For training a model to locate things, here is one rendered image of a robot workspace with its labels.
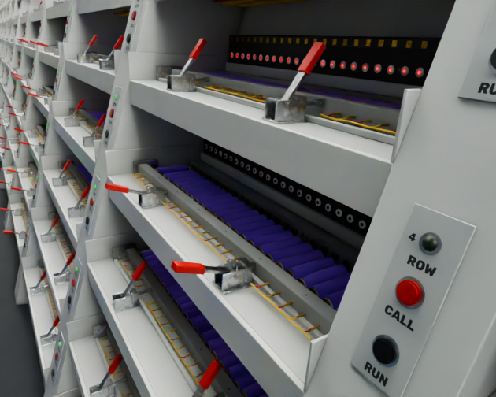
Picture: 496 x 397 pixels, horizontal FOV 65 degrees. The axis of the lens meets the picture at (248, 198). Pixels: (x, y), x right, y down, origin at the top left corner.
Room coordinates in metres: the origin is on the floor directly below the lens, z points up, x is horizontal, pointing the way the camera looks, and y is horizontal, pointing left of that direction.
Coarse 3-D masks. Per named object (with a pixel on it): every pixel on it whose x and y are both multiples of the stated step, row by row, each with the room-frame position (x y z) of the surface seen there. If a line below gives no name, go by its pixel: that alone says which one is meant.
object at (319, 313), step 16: (144, 176) 0.73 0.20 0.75; (160, 176) 0.70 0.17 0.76; (176, 192) 0.63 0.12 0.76; (192, 208) 0.57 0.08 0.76; (208, 224) 0.53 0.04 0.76; (224, 224) 0.52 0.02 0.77; (208, 240) 0.50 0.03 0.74; (224, 240) 0.49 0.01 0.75; (240, 240) 0.48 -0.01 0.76; (240, 256) 0.46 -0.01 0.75; (256, 256) 0.44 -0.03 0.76; (256, 272) 0.43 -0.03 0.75; (272, 272) 0.41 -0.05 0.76; (256, 288) 0.40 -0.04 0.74; (272, 288) 0.40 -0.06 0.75; (288, 288) 0.38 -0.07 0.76; (304, 288) 0.38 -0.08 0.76; (272, 304) 0.38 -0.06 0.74; (288, 304) 0.37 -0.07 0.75; (304, 304) 0.36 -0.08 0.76; (320, 304) 0.36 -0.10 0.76; (288, 320) 0.35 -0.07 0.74; (320, 320) 0.34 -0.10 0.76
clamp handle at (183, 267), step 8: (176, 264) 0.37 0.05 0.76; (184, 264) 0.38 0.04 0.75; (192, 264) 0.38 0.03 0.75; (200, 264) 0.39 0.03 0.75; (232, 264) 0.41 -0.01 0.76; (176, 272) 0.37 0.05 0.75; (184, 272) 0.37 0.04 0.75; (192, 272) 0.38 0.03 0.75; (200, 272) 0.38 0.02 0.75; (208, 272) 0.39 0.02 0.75; (216, 272) 0.40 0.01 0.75; (224, 272) 0.40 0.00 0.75
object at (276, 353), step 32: (128, 160) 0.77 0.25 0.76; (160, 160) 0.82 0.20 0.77; (128, 192) 0.67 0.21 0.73; (160, 224) 0.56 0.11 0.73; (320, 224) 0.54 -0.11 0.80; (160, 256) 0.53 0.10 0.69; (192, 256) 0.47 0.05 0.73; (192, 288) 0.45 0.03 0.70; (224, 320) 0.38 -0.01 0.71; (256, 320) 0.36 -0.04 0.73; (256, 352) 0.33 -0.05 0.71; (288, 352) 0.32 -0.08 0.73; (320, 352) 0.28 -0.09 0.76; (288, 384) 0.29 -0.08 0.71
